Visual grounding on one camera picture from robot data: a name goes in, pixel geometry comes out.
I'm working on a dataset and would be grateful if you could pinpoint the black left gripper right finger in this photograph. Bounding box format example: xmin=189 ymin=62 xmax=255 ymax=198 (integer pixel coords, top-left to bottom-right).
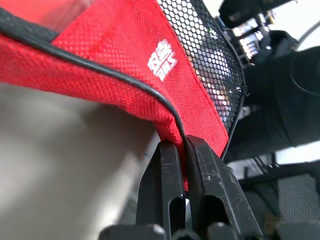
xmin=185 ymin=134 xmax=263 ymax=238

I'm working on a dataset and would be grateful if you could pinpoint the red paddle case with mesh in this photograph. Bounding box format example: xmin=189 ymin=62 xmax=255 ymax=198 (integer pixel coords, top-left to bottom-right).
xmin=0 ymin=0 xmax=248 ymax=191

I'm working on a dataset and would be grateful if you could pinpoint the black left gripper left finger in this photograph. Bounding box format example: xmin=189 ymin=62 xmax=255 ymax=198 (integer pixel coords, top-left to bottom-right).
xmin=135 ymin=139 xmax=186 ymax=235

